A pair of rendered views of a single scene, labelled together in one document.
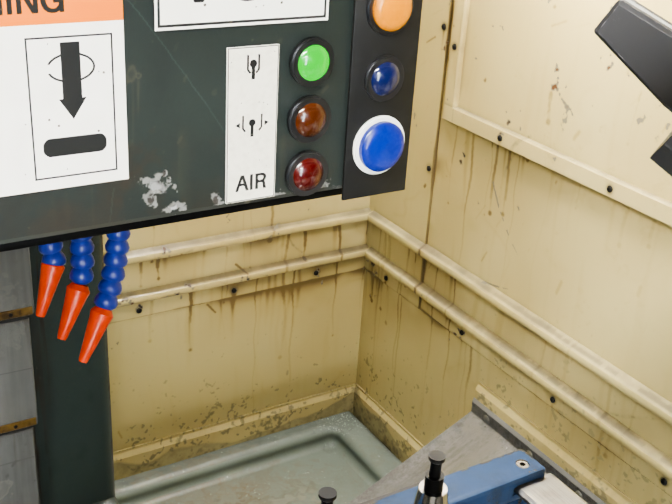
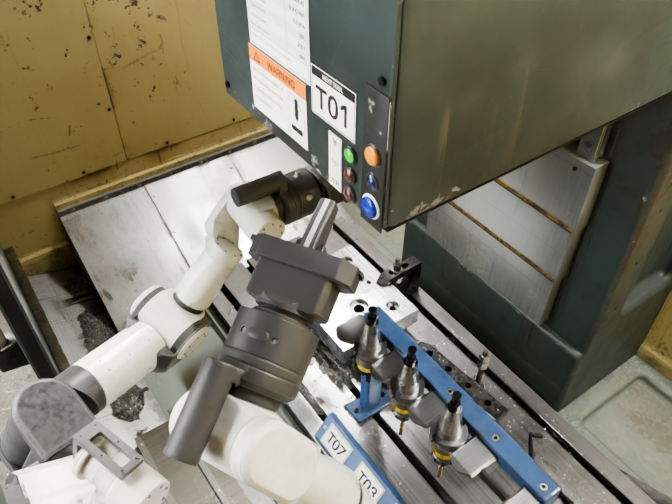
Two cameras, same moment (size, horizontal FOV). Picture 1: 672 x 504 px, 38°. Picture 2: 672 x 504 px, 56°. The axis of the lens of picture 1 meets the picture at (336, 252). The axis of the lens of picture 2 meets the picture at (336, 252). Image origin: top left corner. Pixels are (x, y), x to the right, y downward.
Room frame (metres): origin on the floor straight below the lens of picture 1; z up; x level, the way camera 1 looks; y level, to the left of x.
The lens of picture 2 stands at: (0.47, -0.66, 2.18)
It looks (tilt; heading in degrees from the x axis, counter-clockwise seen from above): 44 degrees down; 88
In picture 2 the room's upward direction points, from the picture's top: straight up
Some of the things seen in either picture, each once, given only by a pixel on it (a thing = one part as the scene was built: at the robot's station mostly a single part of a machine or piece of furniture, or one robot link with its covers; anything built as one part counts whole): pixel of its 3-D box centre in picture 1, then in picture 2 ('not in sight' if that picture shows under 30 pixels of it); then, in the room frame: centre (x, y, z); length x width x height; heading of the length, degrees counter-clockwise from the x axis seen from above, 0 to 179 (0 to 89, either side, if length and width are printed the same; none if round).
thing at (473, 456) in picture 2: not in sight; (470, 457); (0.71, -0.15, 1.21); 0.07 x 0.05 x 0.01; 33
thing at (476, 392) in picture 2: not in sight; (456, 385); (0.79, 0.19, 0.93); 0.26 x 0.05 x 0.06; 128
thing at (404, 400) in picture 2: not in sight; (406, 388); (0.62, -0.01, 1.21); 0.06 x 0.06 x 0.03
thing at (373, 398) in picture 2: not in sight; (372, 367); (0.58, 0.16, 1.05); 0.10 x 0.05 x 0.30; 33
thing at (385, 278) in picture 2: not in sight; (397, 277); (0.68, 0.50, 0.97); 0.13 x 0.03 x 0.15; 33
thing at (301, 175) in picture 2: not in sight; (317, 185); (0.47, 0.29, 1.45); 0.13 x 0.12 x 0.10; 122
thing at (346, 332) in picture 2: not in sight; (353, 330); (0.53, 0.13, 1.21); 0.07 x 0.05 x 0.01; 33
